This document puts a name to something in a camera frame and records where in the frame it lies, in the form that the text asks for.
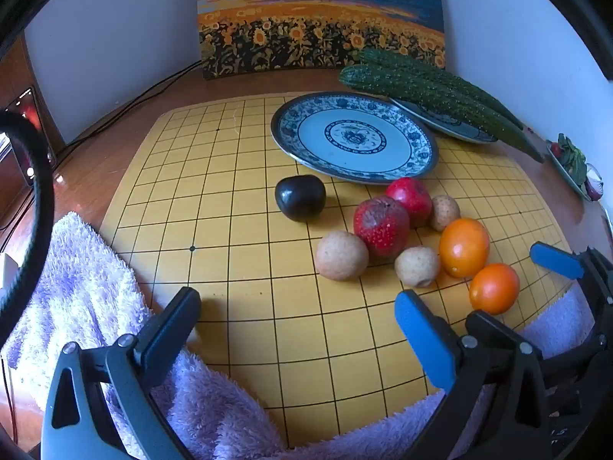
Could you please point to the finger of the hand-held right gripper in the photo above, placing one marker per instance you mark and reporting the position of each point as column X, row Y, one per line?
column 555, row 259

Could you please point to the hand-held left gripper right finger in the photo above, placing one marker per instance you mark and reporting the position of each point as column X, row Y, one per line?
column 424, row 340

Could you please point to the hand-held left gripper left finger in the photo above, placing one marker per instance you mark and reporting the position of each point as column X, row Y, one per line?
column 170, row 326

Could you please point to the orange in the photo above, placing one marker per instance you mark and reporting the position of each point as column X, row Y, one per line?
column 464, row 248
column 494, row 288

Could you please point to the brown longan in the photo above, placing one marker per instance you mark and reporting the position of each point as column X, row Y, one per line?
column 341, row 256
column 417, row 267
column 445, row 212

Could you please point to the red apple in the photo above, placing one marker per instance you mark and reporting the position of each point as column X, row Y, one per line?
column 382, row 227
column 409, row 196

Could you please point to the dark plum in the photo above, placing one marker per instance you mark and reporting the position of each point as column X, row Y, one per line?
column 300, row 197

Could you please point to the blue patterned plate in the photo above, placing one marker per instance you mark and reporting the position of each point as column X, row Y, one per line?
column 445, row 124
column 311, row 134

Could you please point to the yellow grid game board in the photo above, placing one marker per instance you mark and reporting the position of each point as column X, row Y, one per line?
column 230, row 268

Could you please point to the small side plate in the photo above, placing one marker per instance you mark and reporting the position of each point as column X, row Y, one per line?
column 567, row 177

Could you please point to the purple onion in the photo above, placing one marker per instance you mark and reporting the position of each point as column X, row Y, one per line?
column 595, row 183

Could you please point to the purple fluffy towel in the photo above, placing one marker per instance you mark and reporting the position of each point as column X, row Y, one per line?
column 86, row 287

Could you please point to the green leafy vegetable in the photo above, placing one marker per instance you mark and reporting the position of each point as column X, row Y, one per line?
column 573, row 158

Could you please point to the green cucumber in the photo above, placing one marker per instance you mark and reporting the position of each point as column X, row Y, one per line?
column 431, row 96
column 407, row 63

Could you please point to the phone with red screen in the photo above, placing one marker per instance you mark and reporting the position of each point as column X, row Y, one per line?
column 28, row 120

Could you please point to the sunflower field painting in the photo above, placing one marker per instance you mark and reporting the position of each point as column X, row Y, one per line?
column 316, row 14

